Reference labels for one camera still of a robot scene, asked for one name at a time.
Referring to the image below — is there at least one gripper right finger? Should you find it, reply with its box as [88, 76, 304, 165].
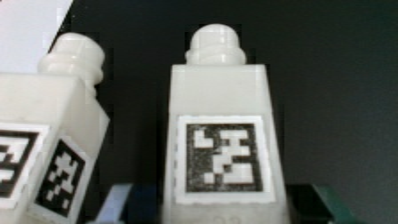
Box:
[287, 184, 360, 224]

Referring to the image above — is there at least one white table leg with tag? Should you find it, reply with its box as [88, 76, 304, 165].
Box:
[0, 33, 109, 224]
[162, 24, 290, 224]

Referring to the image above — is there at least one white sheet with tags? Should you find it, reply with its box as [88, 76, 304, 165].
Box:
[0, 0, 73, 73]

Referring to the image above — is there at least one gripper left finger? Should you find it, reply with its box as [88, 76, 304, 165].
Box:
[88, 183, 159, 224]

